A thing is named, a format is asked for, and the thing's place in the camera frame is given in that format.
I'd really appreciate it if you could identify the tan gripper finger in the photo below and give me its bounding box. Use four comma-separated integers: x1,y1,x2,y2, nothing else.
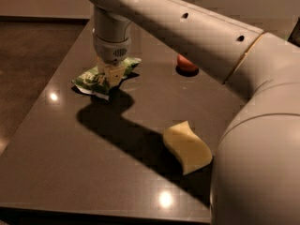
97,57,105,75
104,62,125,87

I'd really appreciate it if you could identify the green jalapeno chip bag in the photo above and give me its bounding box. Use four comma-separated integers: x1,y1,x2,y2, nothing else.
72,57,142,100

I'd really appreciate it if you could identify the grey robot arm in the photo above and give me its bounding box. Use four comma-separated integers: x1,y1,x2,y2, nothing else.
89,0,300,225

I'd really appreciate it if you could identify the yellow sponge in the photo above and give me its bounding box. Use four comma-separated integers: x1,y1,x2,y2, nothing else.
163,121,213,175

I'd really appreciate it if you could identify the red apple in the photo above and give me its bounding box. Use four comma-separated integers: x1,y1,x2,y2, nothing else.
177,54,198,73

